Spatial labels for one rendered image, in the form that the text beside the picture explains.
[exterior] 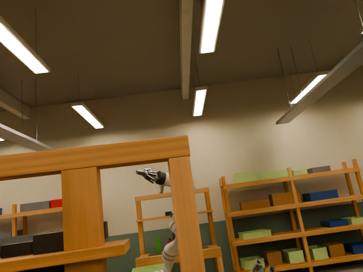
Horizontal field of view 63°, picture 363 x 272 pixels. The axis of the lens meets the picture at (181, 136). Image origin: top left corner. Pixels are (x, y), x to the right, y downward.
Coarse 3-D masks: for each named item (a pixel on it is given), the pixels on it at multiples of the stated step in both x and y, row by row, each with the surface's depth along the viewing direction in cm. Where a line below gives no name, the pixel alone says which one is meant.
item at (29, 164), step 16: (112, 144) 124; (128, 144) 124; (144, 144) 125; (160, 144) 126; (176, 144) 126; (0, 160) 118; (16, 160) 119; (32, 160) 120; (48, 160) 120; (64, 160) 121; (80, 160) 121; (96, 160) 122; (112, 160) 122; (128, 160) 123; (144, 160) 123; (160, 160) 128; (0, 176) 117; (16, 176) 120; (32, 176) 125
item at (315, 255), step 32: (352, 160) 658; (224, 192) 640; (288, 192) 646; (320, 192) 643; (352, 192) 680; (352, 224) 627; (256, 256) 652; (288, 256) 615; (320, 256) 613; (352, 256) 608
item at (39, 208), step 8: (56, 200) 641; (0, 208) 669; (16, 208) 640; (24, 208) 637; (32, 208) 638; (40, 208) 638; (48, 208) 635; (56, 208) 630; (0, 216) 627; (8, 216) 627; (16, 216) 627; (24, 216) 672; (16, 224) 632; (24, 224) 668; (8, 232) 627; (16, 232) 628; (24, 232) 664
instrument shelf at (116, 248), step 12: (120, 240) 131; (60, 252) 113; (72, 252) 109; (84, 252) 109; (96, 252) 109; (108, 252) 110; (120, 252) 110; (0, 264) 106; (12, 264) 106; (24, 264) 106; (36, 264) 107; (48, 264) 107; (60, 264) 108
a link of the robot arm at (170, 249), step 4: (172, 228) 182; (176, 236) 181; (176, 240) 182; (168, 244) 188; (172, 244) 184; (176, 244) 184; (164, 248) 190; (168, 248) 187; (172, 248) 185; (176, 248) 186; (164, 252) 189; (168, 252) 187; (172, 252) 186; (176, 252) 188; (172, 256) 188
